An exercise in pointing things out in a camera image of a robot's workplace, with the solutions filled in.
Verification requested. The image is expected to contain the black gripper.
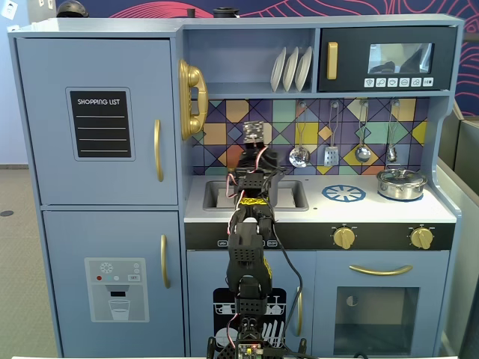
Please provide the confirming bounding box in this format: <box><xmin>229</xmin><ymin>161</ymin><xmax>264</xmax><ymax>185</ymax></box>
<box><xmin>238</xmin><ymin>146</ymin><xmax>280</xmax><ymax>175</ymax></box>

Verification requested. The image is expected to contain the shiny steel pot lid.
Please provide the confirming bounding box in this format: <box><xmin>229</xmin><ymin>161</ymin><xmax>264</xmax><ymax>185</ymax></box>
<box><xmin>376</xmin><ymin>168</ymin><xmax>427</xmax><ymax>186</ymax></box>

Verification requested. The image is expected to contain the steel skimmer spoon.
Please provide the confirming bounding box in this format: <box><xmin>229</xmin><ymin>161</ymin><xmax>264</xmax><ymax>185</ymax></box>
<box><xmin>288</xmin><ymin>100</ymin><xmax>312</xmax><ymax>168</ymax></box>

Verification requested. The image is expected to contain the gray sink basin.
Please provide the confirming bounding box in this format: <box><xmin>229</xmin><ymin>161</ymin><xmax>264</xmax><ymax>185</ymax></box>
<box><xmin>202</xmin><ymin>179</ymin><xmax>310</xmax><ymax>212</ymax></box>

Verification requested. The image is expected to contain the steel slotted spatula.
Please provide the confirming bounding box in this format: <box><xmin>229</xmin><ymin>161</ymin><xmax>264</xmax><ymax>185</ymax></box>
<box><xmin>323</xmin><ymin>99</ymin><xmax>342</xmax><ymax>168</ymax></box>

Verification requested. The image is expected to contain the gold toy telephone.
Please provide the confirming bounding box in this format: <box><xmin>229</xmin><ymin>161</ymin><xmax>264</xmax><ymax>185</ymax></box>
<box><xmin>177</xmin><ymin>58</ymin><xmax>209</xmax><ymax>141</ymax></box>

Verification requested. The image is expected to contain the white plate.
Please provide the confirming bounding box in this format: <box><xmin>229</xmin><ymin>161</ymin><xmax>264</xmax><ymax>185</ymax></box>
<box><xmin>294</xmin><ymin>46</ymin><xmax>314</xmax><ymax>92</ymax></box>
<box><xmin>269</xmin><ymin>46</ymin><xmax>287</xmax><ymax>93</ymax></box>
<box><xmin>282</xmin><ymin>46</ymin><xmax>300</xmax><ymax>93</ymax></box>

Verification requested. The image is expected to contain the steel ladle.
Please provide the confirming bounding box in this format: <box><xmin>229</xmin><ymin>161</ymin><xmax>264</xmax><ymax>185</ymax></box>
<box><xmin>354</xmin><ymin>99</ymin><xmax>373</xmax><ymax>164</ymax></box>

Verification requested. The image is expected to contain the blue dishwasher door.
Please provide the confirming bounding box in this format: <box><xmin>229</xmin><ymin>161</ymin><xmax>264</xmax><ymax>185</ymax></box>
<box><xmin>186</xmin><ymin>250</ymin><xmax>316</xmax><ymax>358</ymax></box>

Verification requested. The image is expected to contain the gold stove knob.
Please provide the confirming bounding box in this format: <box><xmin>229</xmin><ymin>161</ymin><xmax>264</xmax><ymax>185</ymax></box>
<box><xmin>409</xmin><ymin>227</ymin><xmax>436</xmax><ymax>251</ymax></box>
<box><xmin>332</xmin><ymin>227</ymin><xmax>357</xmax><ymax>250</ymax></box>

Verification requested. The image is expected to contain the silver whisk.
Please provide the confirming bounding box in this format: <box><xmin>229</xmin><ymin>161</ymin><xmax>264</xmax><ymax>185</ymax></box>
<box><xmin>385</xmin><ymin>99</ymin><xmax>400</xmax><ymax>163</ymax></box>

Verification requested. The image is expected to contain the black microwave door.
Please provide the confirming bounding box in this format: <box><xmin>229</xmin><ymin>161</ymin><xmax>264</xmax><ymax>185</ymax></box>
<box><xmin>317</xmin><ymin>26</ymin><xmax>459</xmax><ymax>93</ymax></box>

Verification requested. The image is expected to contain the blue toy kitchen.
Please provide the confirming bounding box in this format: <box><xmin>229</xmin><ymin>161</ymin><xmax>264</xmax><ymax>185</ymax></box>
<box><xmin>7</xmin><ymin>13</ymin><xmax>466</xmax><ymax>358</ymax></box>

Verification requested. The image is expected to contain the blue oven door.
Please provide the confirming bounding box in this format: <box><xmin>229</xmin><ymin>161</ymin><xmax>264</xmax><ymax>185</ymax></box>
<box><xmin>315</xmin><ymin>250</ymin><xmax>451</xmax><ymax>357</ymax></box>

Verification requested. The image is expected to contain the fridge door with ice dispenser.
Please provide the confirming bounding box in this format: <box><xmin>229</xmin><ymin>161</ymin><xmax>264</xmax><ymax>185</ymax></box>
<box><xmin>42</xmin><ymin>209</ymin><xmax>186</xmax><ymax>358</ymax></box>

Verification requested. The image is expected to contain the fridge door with shopping list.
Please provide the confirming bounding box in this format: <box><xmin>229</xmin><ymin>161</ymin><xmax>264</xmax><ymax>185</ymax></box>
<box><xmin>15</xmin><ymin>37</ymin><xmax>179</xmax><ymax>206</ymax></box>

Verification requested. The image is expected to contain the black helmet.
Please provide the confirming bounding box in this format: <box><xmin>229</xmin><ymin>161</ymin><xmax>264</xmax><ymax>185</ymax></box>
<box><xmin>55</xmin><ymin>0</ymin><xmax>91</xmax><ymax>19</ymax></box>

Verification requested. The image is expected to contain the small camera circuit board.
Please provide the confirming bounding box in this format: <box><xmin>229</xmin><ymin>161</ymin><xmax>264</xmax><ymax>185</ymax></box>
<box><xmin>242</xmin><ymin>120</ymin><xmax>266</xmax><ymax>145</ymax></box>

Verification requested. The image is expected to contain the gold fridge door handle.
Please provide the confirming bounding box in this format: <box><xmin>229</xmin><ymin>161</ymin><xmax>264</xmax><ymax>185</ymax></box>
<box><xmin>159</xmin><ymin>234</ymin><xmax>171</xmax><ymax>289</ymax></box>
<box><xmin>153</xmin><ymin>119</ymin><xmax>165</xmax><ymax>183</ymax></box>

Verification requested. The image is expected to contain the gold microwave door handle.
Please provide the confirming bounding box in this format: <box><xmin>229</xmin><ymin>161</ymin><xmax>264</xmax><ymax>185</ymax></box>
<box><xmin>326</xmin><ymin>41</ymin><xmax>339</xmax><ymax>81</ymax></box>

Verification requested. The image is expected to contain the black camera cable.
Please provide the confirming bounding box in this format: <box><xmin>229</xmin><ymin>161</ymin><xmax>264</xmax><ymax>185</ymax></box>
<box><xmin>267</xmin><ymin>164</ymin><xmax>304</xmax><ymax>355</ymax></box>

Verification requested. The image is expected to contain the gold dishwasher door handle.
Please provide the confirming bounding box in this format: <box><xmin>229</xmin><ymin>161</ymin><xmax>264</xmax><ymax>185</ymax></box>
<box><xmin>295</xmin><ymin>286</ymin><xmax>304</xmax><ymax>337</ymax></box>

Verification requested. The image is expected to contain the gold oven door handle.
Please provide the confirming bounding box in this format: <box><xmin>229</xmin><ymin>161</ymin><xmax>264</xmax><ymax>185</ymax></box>
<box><xmin>348</xmin><ymin>264</ymin><xmax>414</xmax><ymax>277</ymax></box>

